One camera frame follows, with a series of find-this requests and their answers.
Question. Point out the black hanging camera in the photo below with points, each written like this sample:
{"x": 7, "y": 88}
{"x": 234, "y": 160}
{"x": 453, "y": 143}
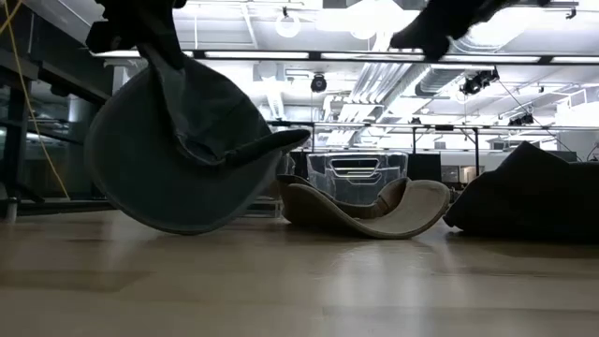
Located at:
{"x": 318, "y": 83}

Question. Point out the black background rig frame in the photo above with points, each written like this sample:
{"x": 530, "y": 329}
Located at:
{"x": 476, "y": 140}

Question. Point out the round white ceiling lamp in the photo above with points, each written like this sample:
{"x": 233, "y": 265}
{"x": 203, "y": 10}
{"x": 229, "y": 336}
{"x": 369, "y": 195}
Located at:
{"x": 287, "y": 25}

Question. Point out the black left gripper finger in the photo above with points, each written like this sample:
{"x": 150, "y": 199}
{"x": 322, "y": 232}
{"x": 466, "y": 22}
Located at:
{"x": 161, "y": 55}

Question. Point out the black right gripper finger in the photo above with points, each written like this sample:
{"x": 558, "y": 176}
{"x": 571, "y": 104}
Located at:
{"x": 423, "y": 39}

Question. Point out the clear plastic bin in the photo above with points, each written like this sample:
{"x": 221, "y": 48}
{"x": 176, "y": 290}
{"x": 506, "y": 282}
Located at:
{"x": 355, "y": 182}

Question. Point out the beige baseball cap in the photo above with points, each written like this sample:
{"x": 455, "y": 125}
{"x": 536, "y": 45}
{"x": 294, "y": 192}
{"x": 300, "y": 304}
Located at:
{"x": 402, "y": 215}

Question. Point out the grey baseball cap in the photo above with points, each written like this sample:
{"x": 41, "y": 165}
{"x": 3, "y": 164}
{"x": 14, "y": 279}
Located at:
{"x": 524, "y": 196}
{"x": 154, "y": 178}

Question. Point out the dark metal shelf rack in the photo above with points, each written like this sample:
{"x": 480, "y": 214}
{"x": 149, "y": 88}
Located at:
{"x": 18, "y": 131}

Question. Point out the black overhead light beam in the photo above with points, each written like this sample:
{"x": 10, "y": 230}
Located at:
{"x": 313, "y": 55}

